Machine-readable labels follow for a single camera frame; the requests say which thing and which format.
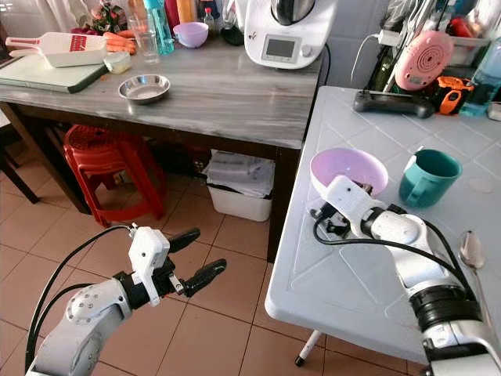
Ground white and red slicer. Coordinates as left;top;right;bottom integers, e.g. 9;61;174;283
5;32;107;68

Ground grey wooden table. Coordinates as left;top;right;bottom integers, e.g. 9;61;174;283
0;35;330;263

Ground orange bottle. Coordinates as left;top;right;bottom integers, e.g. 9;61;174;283
176;0;196;23

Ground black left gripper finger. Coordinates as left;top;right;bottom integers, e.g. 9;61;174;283
169;227;202;253
182;259;229;297

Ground stainless steel bowl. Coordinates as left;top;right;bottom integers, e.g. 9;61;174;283
118;74;171;105

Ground large pale blue bottle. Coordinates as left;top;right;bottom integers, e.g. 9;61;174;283
460;38;501;118

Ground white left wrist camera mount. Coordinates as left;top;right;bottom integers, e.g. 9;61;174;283
129;226;172;287

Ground small clear jar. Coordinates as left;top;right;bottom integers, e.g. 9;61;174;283
103;51;132;75

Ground white kitchen machine with screen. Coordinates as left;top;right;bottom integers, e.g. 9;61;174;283
243;0;339;71

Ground pale green cutting board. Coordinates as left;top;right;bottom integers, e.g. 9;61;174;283
0;53;106;94

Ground black long handle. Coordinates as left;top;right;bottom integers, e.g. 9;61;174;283
352;90;437;120

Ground flower bunch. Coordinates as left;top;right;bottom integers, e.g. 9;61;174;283
88;0;128;36

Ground white charger with cable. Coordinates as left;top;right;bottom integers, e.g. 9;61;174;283
350;30;404;84

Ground red bottle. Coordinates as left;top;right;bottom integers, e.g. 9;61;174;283
164;0;179;31

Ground large purple plastic bowl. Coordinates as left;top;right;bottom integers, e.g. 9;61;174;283
310;147;390;201

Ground metal spoon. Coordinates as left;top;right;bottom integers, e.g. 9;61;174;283
460;230;494;314

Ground white plastic tub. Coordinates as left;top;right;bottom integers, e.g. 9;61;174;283
207;184;273;222

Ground pink round appliance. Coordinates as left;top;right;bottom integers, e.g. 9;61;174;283
394;30;455;92

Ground white plastic folding table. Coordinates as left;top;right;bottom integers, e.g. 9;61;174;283
265;85;501;367

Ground orange and black tool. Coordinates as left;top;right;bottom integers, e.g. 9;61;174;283
434;76;476;116

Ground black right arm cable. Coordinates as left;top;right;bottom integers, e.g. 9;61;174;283
313;215;475;295

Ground slim blue bottle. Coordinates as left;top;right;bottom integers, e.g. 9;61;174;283
145;0;175;56

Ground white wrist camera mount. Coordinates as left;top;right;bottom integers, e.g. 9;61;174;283
129;226;172;287
326;175;384;232

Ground orange carrots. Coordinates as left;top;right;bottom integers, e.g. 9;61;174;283
103;31;138;56

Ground teal mug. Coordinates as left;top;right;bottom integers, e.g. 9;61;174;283
398;149;463;209

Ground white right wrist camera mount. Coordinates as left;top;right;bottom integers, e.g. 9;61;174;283
326;175;384;232

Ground small black dish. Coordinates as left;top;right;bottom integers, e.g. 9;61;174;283
219;23;246;46

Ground small purple bowl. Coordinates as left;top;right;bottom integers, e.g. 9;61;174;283
173;21;210;49

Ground red plastic stool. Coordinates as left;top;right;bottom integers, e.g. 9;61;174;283
63;124;165;228

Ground clear drinking glass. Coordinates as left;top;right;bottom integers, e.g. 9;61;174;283
132;17;161;65

